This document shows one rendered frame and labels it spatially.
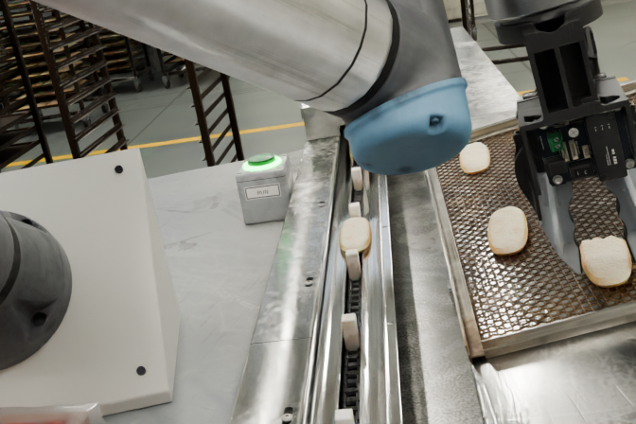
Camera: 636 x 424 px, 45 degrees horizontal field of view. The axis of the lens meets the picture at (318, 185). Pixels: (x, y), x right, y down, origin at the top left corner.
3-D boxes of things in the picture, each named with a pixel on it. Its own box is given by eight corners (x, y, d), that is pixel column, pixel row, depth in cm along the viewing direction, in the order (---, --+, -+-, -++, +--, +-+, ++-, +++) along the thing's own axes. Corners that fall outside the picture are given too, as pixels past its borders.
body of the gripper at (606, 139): (535, 205, 53) (489, 40, 49) (529, 162, 61) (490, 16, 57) (651, 180, 50) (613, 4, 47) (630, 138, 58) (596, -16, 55)
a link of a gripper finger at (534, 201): (519, 222, 60) (509, 115, 57) (519, 214, 61) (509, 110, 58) (582, 218, 59) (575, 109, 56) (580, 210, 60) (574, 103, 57)
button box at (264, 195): (255, 226, 116) (240, 158, 112) (306, 220, 115) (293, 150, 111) (246, 249, 108) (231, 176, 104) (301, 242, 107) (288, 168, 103)
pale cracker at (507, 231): (488, 215, 78) (485, 205, 77) (525, 206, 77) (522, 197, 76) (488, 260, 69) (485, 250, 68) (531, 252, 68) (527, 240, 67)
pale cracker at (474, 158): (458, 150, 99) (456, 143, 99) (487, 143, 98) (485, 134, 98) (462, 178, 90) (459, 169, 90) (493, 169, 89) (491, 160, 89)
